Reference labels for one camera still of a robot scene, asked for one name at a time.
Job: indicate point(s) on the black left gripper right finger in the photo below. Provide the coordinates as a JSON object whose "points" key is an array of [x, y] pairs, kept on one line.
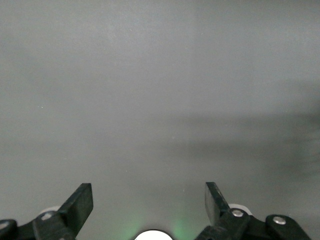
{"points": [[220, 215]]}

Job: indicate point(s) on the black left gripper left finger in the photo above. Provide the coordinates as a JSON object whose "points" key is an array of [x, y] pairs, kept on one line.
{"points": [[75, 210]]}

